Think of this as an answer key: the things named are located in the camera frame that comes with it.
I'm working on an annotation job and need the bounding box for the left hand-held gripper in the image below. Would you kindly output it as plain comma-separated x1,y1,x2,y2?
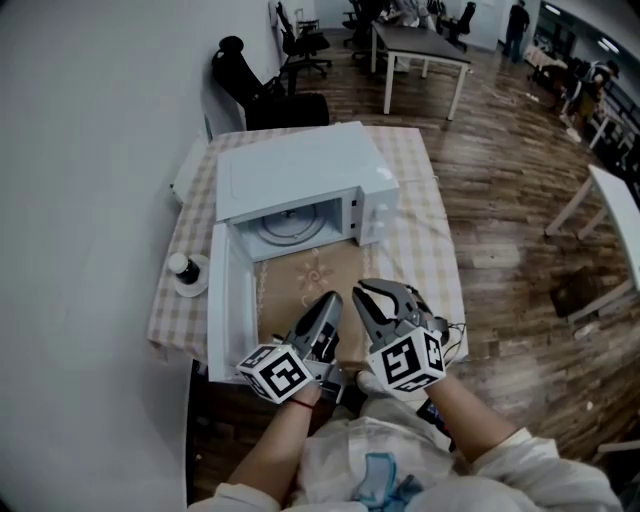
235,292,347,405

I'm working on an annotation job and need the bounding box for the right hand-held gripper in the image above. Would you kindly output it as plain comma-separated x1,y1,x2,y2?
351,277,449,401

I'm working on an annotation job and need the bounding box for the round glass turntable plate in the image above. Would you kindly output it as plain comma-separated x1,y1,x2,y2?
257,207,329,247

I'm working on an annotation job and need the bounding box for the person's right forearm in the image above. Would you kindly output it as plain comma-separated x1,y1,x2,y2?
424,374,524,464

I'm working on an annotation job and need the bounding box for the person's left forearm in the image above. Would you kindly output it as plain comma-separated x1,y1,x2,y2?
224,382,324,489

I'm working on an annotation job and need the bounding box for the white microwave door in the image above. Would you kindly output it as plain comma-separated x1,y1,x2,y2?
206,222,259,385

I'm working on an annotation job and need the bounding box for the black electronic module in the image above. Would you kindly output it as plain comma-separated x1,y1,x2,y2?
417,399,456,451

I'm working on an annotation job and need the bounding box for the person's white jacket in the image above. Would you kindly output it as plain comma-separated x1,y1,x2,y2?
187,369,626,512

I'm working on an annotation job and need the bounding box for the white microwave oven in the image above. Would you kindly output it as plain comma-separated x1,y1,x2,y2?
206,120,401,385

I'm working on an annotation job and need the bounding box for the brown box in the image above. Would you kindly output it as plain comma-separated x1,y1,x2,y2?
549,267,596,319

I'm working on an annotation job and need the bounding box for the flat white board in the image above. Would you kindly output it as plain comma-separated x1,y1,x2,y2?
169,132,211,204

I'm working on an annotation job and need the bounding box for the black reclined office chair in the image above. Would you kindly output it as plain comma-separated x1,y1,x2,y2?
211,35,330,132

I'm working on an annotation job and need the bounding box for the dark-topped table with white legs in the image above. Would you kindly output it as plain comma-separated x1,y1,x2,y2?
370,20,472,122

